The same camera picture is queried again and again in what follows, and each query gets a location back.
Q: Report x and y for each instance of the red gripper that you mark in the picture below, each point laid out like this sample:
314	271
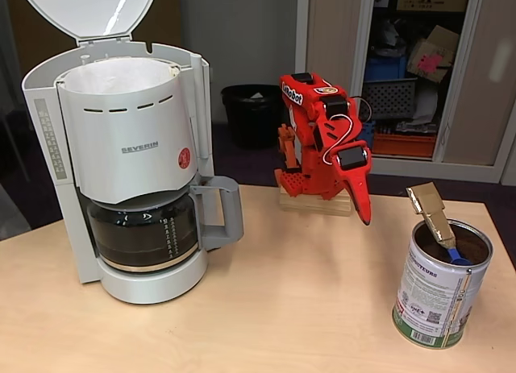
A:
355	176

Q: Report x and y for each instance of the brown ground coffee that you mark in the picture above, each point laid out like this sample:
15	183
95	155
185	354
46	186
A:
471	248

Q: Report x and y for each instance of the white green coffee tin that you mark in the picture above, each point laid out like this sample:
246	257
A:
435	300

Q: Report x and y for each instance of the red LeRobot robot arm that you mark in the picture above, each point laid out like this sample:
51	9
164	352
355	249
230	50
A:
318	163

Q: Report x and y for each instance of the white drip coffee maker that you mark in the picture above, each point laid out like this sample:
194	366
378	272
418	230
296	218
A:
121	123

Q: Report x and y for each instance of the white paper coffee filter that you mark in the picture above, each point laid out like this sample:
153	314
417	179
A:
121	73

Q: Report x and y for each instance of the light wooden base block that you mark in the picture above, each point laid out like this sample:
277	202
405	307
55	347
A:
314	205

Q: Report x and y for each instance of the small blue plastic crate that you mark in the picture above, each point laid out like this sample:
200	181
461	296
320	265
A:
369	133

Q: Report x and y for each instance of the orange plastic crate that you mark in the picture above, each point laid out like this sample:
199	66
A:
407	144

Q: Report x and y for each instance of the grey perforated crate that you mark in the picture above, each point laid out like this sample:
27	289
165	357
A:
391	99

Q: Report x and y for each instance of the white plastic bag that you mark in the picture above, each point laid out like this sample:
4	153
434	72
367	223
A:
425	105

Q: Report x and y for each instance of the large blue plastic crate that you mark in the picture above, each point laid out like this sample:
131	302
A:
385	69

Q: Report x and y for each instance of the black waste bin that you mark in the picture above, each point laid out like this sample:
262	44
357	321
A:
250	119

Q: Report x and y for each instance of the cardboard box pink sticker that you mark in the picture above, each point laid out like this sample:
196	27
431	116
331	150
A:
427	60

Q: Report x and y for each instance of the black crumpled bag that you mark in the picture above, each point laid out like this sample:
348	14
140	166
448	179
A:
387	38

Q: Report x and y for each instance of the grey tambour door cabinet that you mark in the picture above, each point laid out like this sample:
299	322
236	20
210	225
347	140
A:
496	107

